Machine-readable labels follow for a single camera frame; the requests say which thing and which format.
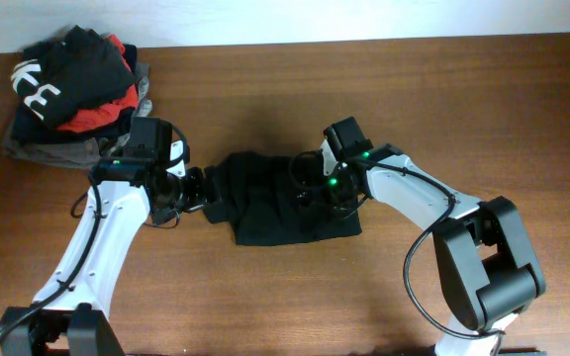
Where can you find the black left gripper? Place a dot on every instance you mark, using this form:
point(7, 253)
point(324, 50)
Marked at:
point(197, 196)

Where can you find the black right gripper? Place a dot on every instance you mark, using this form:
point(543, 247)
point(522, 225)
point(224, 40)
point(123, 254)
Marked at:
point(308, 184)

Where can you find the black polo shirt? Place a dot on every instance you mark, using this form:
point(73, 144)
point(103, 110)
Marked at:
point(255, 195)

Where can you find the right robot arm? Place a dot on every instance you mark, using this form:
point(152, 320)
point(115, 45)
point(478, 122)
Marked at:
point(488, 271)

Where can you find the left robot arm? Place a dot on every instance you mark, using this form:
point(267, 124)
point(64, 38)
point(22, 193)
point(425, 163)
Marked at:
point(146, 184)

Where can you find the grey folded garment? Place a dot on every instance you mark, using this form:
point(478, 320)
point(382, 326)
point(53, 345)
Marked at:
point(80, 153)

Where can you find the red folded garment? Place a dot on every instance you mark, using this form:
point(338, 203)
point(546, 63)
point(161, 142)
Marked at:
point(88, 120)

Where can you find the black shirt with white letters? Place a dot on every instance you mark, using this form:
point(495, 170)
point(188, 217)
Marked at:
point(83, 70)

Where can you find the navy folded garment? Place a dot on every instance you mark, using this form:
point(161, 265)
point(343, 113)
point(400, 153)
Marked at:
point(32, 131)

